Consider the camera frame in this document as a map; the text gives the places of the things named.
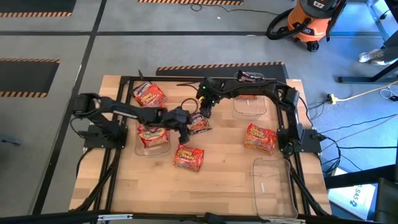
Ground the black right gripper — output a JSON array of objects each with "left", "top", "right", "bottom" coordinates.
[{"left": 197, "top": 77, "right": 226, "bottom": 119}]

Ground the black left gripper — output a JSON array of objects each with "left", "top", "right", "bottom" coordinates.
[{"left": 161, "top": 106, "right": 197, "bottom": 145}]

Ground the orange Saucy Noods noodle pack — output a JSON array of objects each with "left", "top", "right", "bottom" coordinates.
[
  {"left": 244, "top": 123, "right": 279, "bottom": 156},
  {"left": 173, "top": 144, "right": 205, "bottom": 172},
  {"left": 138, "top": 84, "right": 168, "bottom": 108}
]

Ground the red yellow beef ramen pack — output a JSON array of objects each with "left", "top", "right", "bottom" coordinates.
[{"left": 137, "top": 123, "right": 170, "bottom": 149}]

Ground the clear plastic bin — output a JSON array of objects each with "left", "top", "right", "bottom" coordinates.
[
  {"left": 232, "top": 70, "right": 269, "bottom": 121},
  {"left": 250, "top": 157, "right": 299, "bottom": 220},
  {"left": 133, "top": 105, "right": 172, "bottom": 157}
]

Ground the black mat with hazard stripes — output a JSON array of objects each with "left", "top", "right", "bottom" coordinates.
[
  {"left": 155, "top": 61, "right": 289, "bottom": 79},
  {"left": 137, "top": 0, "right": 244, "bottom": 6},
  {"left": 0, "top": 57, "right": 61, "bottom": 99},
  {"left": 0, "top": 0, "right": 78, "bottom": 19}
]

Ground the orange shop vacuum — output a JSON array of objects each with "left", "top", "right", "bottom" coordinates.
[{"left": 285, "top": 0, "right": 348, "bottom": 53}]

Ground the black beam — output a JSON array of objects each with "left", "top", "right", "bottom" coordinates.
[{"left": 323, "top": 164, "right": 398, "bottom": 190}]

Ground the white printed sign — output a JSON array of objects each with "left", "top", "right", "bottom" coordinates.
[{"left": 328, "top": 183, "right": 377, "bottom": 221}]

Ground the person's leg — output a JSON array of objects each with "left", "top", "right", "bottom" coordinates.
[{"left": 381, "top": 45, "right": 398, "bottom": 65}]

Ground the grey metal stand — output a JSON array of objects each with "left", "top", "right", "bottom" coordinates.
[{"left": 365, "top": 0, "right": 393, "bottom": 42}]

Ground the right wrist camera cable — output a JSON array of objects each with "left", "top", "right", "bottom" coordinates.
[{"left": 179, "top": 97, "right": 200, "bottom": 115}]

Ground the black aluminium table frame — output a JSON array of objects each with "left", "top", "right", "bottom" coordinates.
[{"left": 74, "top": 70, "right": 332, "bottom": 217}]

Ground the black vacuum hose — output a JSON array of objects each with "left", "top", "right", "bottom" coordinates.
[{"left": 266, "top": 6, "right": 313, "bottom": 41}]

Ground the silver metal bracket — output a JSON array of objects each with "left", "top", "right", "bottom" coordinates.
[{"left": 97, "top": 213, "right": 134, "bottom": 222}]

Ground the yellow extension cord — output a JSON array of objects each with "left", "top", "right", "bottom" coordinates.
[{"left": 325, "top": 80, "right": 398, "bottom": 106}]

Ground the black desk frame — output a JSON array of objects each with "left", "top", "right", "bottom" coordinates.
[{"left": 337, "top": 58, "right": 398, "bottom": 85}]

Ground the black floor cable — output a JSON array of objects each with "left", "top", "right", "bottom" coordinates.
[{"left": 337, "top": 145, "right": 398, "bottom": 150}]

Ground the black camera mounting rail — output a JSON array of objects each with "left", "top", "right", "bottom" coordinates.
[{"left": 0, "top": 210, "right": 398, "bottom": 224}]

